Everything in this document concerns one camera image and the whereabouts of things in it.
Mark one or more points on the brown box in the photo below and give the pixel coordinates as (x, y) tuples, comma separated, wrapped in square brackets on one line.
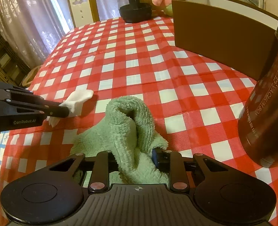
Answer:
[(223, 35)]

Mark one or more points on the brown metal vacuum flask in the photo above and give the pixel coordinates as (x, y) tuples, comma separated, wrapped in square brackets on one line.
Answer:
[(266, 113)]

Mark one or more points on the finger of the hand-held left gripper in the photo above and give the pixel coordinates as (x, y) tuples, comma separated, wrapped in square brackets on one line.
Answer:
[(56, 114), (35, 102)]

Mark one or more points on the cream wooden chair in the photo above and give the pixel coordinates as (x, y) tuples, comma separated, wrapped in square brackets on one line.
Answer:
[(82, 9)]

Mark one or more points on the glass jar with black base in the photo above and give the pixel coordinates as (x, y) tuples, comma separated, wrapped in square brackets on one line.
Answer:
[(135, 7)]

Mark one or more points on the green fluffy towel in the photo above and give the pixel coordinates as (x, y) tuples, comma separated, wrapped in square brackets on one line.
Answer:
[(129, 127)]

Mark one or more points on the white sock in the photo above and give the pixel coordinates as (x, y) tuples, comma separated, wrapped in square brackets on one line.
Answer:
[(79, 97)]

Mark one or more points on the dark wooden shelf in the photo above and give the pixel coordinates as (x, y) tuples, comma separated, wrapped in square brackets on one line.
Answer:
[(4, 56)]

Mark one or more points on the red white checkered tablecloth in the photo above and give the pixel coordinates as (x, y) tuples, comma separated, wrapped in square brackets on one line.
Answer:
[(141, 75)]

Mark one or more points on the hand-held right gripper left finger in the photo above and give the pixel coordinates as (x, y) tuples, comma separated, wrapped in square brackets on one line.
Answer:
[(102, 167)]

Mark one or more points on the beige round object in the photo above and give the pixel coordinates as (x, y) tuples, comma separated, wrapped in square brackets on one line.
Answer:
[(30, 76)]

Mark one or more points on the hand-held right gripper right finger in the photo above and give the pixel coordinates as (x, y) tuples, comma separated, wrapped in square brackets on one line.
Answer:
[(157, 157)]

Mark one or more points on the pale purple curtain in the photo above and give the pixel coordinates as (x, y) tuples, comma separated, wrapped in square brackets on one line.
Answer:
[(30, 16)]

